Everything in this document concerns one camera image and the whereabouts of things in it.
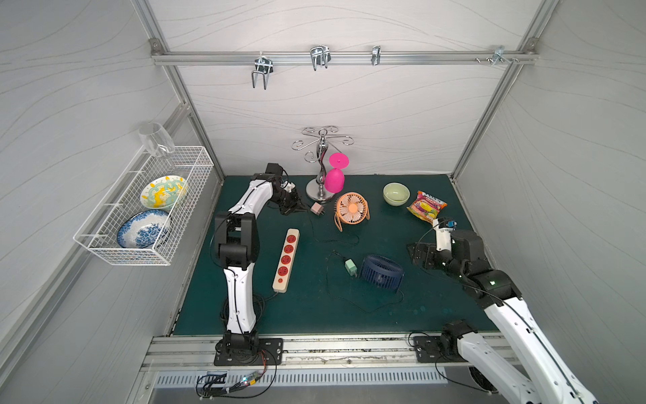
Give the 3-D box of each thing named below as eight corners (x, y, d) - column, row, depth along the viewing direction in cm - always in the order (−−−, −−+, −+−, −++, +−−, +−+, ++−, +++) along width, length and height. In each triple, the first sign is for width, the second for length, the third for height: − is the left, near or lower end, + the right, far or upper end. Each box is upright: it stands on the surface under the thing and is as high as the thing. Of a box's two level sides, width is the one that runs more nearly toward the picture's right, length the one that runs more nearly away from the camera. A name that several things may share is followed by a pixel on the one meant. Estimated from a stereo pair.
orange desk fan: (339, 233, 103) (340, 216, 94) (332, 213, 110) (333, 195, 101) (370, 226, 105) (374, 209, 96) (362, 207, 112) (365, 189, 103)
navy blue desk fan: (358, 281, 88) (361, 269, 80) (363, 258, 94) (366, 245, 86) (397, 292, 86) (404, 280, 78) (400, 268, 91) (407, 255, 83)
